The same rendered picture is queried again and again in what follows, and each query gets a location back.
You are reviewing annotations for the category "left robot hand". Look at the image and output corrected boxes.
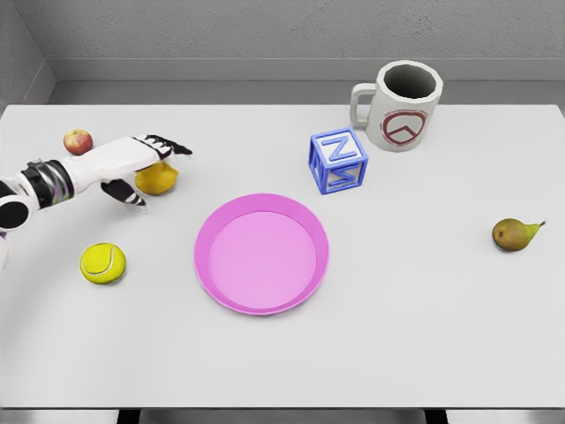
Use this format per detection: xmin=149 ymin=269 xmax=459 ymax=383
xmin=91 ymin=133 xmax=194 ymax=208

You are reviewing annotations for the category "yellow lemon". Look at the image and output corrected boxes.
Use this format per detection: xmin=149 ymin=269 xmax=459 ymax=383
xmin=133 ymin=162 xmax=180 ymax=197

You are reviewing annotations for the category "pink round plate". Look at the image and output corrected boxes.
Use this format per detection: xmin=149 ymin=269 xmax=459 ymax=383
xmin=192 ymin=193 xmax=330 ymax=317

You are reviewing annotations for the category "red apple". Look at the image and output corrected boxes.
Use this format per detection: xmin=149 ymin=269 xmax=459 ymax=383
xmin=63 ymin=128 xmax=94 ymax=156

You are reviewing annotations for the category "yellow tennis ball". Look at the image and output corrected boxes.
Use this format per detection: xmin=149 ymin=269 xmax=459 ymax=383
xmin=79 ymin=242 xmax=127 ymax=286

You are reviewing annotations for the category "blue letter block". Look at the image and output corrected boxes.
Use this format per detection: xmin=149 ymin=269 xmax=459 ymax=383
xmin=308 ymin=126 xmax=370 ymax=196

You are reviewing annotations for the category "white mug with red logo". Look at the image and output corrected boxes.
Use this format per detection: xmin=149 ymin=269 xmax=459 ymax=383
xmin=350 ymin=60 xmax=444 ymax=153

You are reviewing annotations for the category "green brown pear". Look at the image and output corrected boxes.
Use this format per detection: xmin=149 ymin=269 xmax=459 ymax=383
xmin=492 ymin=217 xmax=547 ymax=254

